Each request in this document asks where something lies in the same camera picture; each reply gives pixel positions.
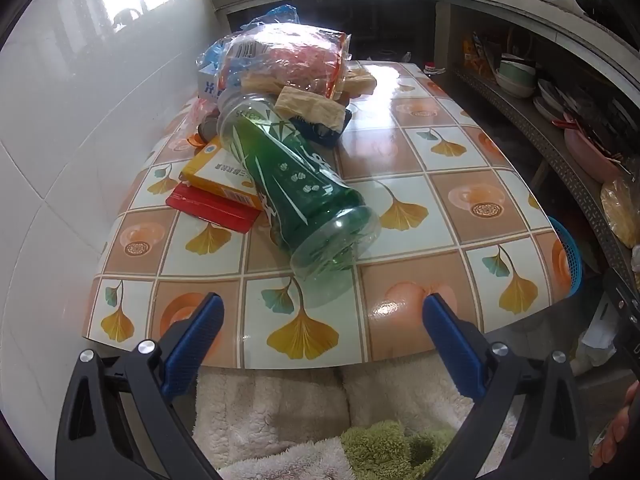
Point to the white and blue box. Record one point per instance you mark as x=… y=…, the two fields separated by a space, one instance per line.
x=210 y=87

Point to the small clear plastic bag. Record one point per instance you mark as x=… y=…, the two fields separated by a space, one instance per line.
x=202 y=110

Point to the white plastic bag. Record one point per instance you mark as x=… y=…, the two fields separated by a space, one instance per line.
x=595 y=340

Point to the blue plastic basket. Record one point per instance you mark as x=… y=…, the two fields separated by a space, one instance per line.
x=567 y=260

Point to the stack of bowls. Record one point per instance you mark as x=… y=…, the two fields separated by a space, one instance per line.
x=515 y=77

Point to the small plastic grain bottle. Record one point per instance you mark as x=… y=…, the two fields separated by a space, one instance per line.
x=636 y=265

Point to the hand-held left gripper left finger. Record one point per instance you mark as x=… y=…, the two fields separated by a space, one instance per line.
x=197 y=340

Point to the bag of yellow grain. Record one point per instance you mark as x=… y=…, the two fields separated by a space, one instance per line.
x=620 y=215

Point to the green plastic bottle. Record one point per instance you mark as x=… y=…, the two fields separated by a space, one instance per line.
x=300 y=180

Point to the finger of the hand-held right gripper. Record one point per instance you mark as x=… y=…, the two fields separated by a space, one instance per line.
x=622 y=295

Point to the person's right hand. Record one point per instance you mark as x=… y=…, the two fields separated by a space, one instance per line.
x=617 y=430

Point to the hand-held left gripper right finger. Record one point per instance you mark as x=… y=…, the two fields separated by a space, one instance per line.
x=450 y=345

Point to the grey perforated metal shelf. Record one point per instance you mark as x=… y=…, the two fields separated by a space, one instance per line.
x=560 y=160

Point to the green fluffy cloth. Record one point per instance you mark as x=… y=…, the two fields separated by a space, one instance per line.
x=390 y=450

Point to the red printed packet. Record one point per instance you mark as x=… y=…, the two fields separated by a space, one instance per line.
x=210 y=207

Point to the dark blue packet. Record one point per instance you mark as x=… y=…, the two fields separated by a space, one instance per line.
x=320 y=132

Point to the blue plastic bag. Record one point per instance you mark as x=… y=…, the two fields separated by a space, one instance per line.
x=282 y=12

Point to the pink plastic basin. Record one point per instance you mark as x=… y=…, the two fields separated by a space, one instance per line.
x=592 y=155

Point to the red spoon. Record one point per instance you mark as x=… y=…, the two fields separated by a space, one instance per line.
x=562 y=119

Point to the stack of plates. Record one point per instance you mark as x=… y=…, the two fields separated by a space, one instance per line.
x=550 y=102

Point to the white fleece pants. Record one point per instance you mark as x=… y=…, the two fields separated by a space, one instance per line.
x=280 y=410

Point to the pink foam net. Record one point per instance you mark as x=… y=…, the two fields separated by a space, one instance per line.
x=300 y=62

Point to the tan paper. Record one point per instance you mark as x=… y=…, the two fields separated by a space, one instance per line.
x=361 y=82
x=315 y=107

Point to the yellow cardboard box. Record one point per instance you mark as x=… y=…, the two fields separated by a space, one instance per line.
x=215 y=172

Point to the clear printed plastic bag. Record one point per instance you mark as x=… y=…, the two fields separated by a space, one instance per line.
x=300 y=60

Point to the orange snack packets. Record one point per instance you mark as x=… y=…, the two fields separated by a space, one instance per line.
x=475 y=57

